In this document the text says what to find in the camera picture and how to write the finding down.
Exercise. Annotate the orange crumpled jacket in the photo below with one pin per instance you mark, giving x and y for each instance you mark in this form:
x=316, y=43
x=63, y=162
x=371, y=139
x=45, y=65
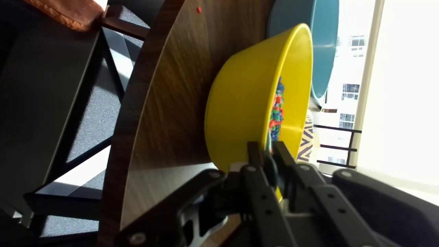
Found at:
x=69, y=12

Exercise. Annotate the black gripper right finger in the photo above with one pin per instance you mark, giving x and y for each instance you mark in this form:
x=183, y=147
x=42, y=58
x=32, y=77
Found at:
x=330, y=210

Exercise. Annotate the yellow plastic bowl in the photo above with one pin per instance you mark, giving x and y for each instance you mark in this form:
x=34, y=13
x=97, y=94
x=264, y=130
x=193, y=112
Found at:
x=242, y=101

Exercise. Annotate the black metal rack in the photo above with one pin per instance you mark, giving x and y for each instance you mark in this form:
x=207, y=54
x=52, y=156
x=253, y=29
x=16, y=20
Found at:
x=351, y=146

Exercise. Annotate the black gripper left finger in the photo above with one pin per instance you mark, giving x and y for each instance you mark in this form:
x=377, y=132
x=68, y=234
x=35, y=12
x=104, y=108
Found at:
x=263, y=206

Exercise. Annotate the multicolored gravel pile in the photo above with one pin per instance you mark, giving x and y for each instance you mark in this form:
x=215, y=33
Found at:
x=277, y=114

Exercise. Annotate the round dark wood table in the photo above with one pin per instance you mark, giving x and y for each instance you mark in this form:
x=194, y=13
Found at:
x=179, y=91

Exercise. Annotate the patterned paper bowl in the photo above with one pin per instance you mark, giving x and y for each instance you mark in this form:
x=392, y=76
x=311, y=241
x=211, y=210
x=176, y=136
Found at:
x=308, y=142

